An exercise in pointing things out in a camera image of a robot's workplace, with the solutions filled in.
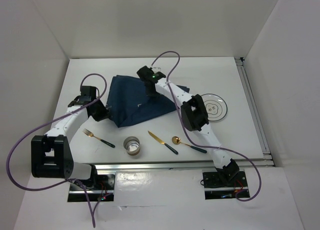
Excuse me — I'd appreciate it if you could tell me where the gold fork green handle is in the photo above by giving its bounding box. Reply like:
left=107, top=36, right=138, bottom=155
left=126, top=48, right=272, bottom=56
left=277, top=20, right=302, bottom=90
left=82, top=128, right=116, bottom=148

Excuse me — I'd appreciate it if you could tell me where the navy blue cloth placemat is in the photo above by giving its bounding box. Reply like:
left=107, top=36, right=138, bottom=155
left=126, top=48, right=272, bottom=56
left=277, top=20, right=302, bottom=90
left=106, top=75, right=176, bottom=128

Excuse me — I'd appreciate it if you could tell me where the metal cup with cream band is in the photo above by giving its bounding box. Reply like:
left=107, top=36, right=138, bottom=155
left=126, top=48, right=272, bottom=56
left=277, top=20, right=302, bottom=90
left=123, top=136, right=141, bottom=156

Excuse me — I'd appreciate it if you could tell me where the gold knife green handle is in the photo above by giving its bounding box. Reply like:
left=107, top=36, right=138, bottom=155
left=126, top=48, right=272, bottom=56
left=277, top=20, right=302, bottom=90
left=148, top=130, right=179, bottom=155

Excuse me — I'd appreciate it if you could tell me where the white round plate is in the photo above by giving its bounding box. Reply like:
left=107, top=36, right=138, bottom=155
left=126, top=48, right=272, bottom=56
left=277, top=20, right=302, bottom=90
left=201, top=93, right=228, bottom=122

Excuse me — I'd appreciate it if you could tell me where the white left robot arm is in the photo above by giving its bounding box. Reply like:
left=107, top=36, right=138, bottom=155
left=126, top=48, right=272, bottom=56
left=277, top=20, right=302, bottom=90
left=31, top=86, right=109, bottom=190

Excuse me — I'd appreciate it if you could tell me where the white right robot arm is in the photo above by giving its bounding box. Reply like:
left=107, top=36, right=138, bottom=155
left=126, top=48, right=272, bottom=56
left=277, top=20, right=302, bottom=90
left=137, top=66, right=240, bottom=186

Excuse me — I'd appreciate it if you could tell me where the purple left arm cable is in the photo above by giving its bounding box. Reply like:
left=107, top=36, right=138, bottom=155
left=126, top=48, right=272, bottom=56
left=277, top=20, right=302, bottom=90
left=5, top=73, right=109, bottom=228

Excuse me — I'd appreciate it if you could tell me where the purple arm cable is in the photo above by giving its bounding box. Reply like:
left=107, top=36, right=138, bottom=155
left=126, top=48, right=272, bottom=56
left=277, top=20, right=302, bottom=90
left=5, top=73, right=109, bottom=228
left=151, top=50, right=263, bottom=203

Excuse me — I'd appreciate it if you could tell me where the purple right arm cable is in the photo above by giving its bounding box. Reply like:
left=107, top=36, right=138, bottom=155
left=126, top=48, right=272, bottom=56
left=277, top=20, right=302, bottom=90
left=151, top=50, right=263, bottom=203

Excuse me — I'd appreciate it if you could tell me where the gold spoon green handle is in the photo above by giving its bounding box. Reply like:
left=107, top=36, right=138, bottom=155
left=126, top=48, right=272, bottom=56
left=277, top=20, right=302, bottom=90
left=171, top=136, right=207, bottom=154

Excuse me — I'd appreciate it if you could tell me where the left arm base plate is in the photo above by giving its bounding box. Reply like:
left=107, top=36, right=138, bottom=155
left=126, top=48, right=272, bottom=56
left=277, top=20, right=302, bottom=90
left=67, top=173, right=116, bottom=203

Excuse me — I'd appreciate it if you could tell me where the aluminium front rail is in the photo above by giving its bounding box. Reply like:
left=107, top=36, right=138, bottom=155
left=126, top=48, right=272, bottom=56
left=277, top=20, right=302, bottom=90
left=95, top=160, right=215, bottom=171

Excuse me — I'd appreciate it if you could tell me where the aluminium rail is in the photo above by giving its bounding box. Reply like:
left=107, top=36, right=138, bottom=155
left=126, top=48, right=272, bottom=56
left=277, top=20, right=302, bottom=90
left=234, top=57, right=276, bottom=167
left=95, top=160, right=215, bottom=171

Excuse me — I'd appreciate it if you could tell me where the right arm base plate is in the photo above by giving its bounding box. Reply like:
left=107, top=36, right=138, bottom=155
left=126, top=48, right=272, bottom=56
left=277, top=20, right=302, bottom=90
left=200, top=171, right=250, bottom=200

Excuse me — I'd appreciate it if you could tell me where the aluminium right side rail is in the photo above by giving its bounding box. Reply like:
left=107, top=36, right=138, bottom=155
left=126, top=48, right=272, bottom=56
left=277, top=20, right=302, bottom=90
left=234, top=57, right=276, bottom=167

